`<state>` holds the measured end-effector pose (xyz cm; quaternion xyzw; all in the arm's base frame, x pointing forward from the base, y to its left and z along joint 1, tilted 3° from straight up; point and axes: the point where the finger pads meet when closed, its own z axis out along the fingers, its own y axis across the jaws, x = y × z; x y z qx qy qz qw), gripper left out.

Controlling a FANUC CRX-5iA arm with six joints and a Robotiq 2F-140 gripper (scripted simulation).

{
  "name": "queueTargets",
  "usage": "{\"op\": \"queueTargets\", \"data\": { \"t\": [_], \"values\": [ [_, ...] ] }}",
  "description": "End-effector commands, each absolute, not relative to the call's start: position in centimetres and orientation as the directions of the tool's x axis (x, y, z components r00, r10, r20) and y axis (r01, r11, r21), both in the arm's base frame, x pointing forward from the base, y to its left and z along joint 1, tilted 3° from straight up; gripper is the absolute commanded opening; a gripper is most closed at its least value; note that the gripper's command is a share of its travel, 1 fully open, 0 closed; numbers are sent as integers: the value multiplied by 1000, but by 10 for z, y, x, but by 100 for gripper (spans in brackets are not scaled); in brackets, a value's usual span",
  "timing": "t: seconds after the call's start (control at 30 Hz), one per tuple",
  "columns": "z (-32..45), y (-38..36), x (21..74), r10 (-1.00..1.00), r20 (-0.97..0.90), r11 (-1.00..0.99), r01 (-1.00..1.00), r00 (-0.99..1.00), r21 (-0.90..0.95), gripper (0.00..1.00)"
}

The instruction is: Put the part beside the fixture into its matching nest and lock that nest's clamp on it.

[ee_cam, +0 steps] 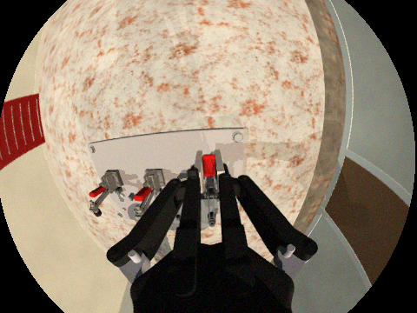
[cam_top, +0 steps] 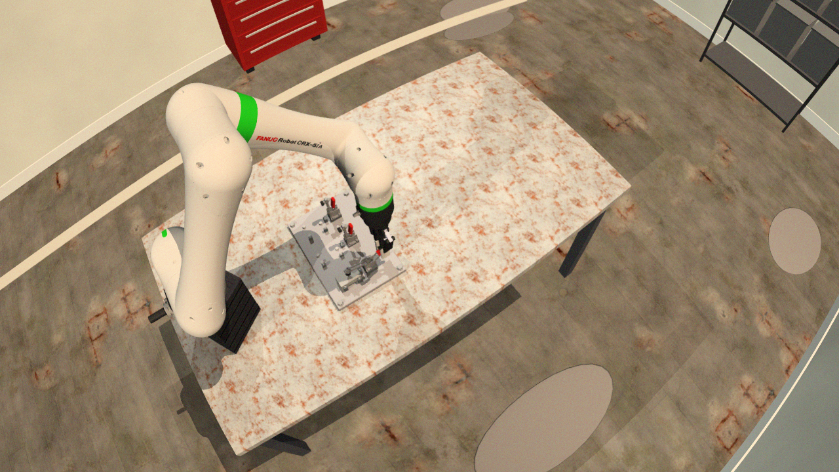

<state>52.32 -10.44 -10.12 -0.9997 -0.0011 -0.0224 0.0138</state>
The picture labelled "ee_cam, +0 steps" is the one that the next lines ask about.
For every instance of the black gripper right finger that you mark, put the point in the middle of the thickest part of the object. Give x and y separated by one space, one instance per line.
290 248

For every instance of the toggle clamp with red handle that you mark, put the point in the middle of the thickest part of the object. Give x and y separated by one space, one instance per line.
153 181

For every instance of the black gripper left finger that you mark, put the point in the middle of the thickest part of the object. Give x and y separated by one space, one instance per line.
132 255

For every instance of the grey fixture plate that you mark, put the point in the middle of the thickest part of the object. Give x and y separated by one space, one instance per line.
172 151

